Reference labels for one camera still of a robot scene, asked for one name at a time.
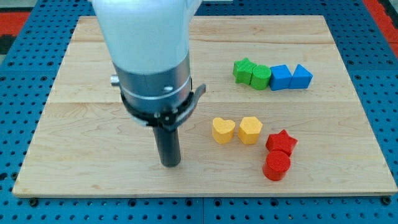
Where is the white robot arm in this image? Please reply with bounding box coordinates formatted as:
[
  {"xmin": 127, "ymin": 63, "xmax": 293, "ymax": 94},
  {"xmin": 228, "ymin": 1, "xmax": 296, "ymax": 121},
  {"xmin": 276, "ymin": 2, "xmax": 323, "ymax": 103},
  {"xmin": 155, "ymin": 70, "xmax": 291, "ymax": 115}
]
[{"xmin": 91, "ymin": 0, "xmax": 205, "ymax": 131}]

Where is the green star block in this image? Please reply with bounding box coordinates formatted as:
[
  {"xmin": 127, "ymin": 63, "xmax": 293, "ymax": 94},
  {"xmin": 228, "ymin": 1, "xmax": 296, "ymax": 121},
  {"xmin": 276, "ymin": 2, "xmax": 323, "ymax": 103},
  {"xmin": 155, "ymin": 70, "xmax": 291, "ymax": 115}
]
[{"xmin": 233, "ymin": 58, "xmax": 256, "ymax": 85}]

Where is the red star block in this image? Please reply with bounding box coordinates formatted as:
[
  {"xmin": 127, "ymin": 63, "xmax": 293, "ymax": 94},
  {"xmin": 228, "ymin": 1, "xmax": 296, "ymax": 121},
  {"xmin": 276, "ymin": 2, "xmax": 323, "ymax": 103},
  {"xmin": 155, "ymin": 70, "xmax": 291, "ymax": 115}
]
[{"xmin": 266, "ymin": 129, "xmax": 298, "ymax": 157}]

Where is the yellow heart block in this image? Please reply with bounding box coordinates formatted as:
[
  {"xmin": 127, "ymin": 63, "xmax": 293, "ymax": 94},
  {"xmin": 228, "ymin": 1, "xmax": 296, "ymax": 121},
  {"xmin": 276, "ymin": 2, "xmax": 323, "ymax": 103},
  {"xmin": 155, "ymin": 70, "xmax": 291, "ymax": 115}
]
[{"xmin": 211, "ymin": 117, "xmax": 236, "ymax": 144}]

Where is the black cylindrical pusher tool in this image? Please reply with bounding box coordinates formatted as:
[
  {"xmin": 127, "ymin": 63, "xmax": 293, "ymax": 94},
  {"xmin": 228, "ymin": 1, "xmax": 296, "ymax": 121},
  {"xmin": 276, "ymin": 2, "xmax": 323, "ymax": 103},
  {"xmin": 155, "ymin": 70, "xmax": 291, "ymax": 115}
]
[{"xmin": 153, "ymin": 127, "xmax": 181, "ymax": 167}]

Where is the yellow hexagon block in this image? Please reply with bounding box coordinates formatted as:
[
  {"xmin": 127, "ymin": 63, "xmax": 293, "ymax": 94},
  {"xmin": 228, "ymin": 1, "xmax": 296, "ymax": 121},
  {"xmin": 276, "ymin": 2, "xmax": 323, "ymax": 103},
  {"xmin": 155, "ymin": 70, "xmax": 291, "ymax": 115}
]
[{"xmin": 238, "ymin": 116, "xmax": 263, "ymax": 144}]

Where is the green cylinder block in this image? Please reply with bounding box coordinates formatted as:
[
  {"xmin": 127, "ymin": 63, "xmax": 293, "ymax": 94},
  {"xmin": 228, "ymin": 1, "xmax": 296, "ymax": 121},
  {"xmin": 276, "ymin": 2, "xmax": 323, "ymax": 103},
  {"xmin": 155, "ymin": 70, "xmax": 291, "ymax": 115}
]
[{"xmin": 250, "ymin": 65, "xmax": 272, "ymax": 90}]

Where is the wooden board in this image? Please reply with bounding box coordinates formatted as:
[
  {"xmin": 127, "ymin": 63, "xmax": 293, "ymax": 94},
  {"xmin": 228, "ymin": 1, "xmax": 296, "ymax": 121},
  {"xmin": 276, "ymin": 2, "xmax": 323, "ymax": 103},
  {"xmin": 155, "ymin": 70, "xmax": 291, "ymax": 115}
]
[{"xmin": 12, "ymin": 16, "xmax": 397, "ymax": 198}]

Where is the blue cube block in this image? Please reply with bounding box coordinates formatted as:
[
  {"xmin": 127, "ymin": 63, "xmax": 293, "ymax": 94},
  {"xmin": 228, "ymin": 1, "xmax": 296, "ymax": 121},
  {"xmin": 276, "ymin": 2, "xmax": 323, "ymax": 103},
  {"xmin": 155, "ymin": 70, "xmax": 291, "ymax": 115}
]
[{"xmin": 269, "ymin": 65, "xmax": 292, "ymax": 91}]

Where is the red cylinder block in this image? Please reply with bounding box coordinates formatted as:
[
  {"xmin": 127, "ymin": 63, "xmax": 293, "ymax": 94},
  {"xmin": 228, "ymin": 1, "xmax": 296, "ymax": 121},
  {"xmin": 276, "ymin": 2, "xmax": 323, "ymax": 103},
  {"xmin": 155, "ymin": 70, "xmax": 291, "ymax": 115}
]
[{"xmin": 262, "ymin": 151, "xmax": 291, "ymax": 181}]

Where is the blue triangle block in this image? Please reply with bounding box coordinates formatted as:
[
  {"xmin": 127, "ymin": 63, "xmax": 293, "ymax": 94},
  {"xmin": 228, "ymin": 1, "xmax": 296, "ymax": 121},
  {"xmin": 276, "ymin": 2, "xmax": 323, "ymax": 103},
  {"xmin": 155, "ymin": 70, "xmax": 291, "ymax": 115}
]
[{"xmin": 289, "ymin": 64, "xmax": 313, "ymax": 89}]

